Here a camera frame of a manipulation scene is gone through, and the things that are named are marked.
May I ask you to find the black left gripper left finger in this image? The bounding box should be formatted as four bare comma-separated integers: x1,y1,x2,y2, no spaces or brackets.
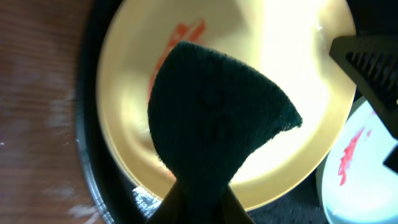
146,182,187,224

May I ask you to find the round black tray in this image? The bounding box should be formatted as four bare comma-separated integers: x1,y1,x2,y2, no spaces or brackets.
76,1,395,223

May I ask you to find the green yellow sponge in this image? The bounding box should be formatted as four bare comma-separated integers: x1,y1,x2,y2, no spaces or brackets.
147,41,303,223

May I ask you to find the mint green plate right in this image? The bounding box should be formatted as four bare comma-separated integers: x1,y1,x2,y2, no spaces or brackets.
317,97,397,223

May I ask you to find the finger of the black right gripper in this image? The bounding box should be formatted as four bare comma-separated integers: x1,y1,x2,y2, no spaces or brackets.
328,35,398,175

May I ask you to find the yellow plate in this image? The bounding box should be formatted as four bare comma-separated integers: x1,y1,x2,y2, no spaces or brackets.
96,0,356,210

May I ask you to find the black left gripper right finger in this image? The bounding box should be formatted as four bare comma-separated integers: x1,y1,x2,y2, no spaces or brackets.
222,187,254,224

